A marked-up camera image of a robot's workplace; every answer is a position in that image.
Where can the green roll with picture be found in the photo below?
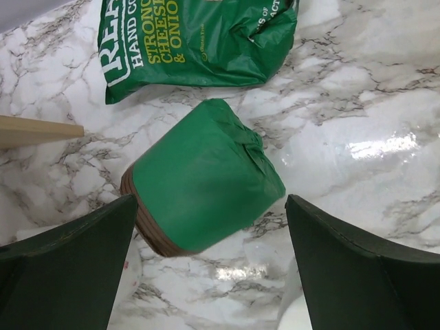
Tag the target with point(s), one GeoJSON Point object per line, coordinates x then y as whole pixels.
{"type": "Point", "coordinates": [205, 179]}

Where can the white dotted roll left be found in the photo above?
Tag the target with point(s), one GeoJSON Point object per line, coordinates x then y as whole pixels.
{"type": "Point", "coordinates": [132, 269]}

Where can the wooden shelf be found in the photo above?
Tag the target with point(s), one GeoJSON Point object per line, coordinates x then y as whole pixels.
{"type": "Point", "coordinates": [18, 132]}

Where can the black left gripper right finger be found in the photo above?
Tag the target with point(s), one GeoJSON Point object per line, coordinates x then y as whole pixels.
{"type": "Point", "coordinates": [353, 279]}

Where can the green chips bag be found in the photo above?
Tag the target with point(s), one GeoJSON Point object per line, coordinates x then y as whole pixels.
{"type": "Point", "coordinates": [192, 43]}

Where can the white dotted roll middle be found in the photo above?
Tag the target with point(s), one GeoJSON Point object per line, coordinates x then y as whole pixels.
{"type": "Point", "coordinates": [293, 313]}

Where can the white dotted roll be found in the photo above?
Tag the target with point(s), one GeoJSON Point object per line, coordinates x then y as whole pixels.
{"type": "Point", "coordinates": [293, 313]}
{"type": "Point", "coordinates": [132, 269]}

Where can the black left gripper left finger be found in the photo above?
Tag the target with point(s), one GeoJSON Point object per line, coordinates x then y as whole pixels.
{"type": "Point", "coordinates": [68, 277]}

